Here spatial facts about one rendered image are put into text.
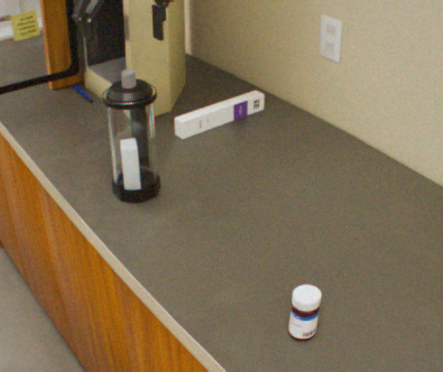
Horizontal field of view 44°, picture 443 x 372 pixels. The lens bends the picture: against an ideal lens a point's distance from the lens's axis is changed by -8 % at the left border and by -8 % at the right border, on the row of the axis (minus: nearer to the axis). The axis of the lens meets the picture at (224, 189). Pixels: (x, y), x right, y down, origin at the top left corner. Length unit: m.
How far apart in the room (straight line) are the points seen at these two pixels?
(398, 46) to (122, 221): 0.72
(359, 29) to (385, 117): 0.22
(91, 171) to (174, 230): 0.30
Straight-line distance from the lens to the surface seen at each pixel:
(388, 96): 1.42
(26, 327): 2.34
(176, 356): 1.11
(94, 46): 1.07
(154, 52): 1.49
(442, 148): 1.36
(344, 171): 1.34
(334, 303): 0.99
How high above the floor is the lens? 1.62
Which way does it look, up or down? 33 degrees down
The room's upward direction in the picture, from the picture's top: straight up
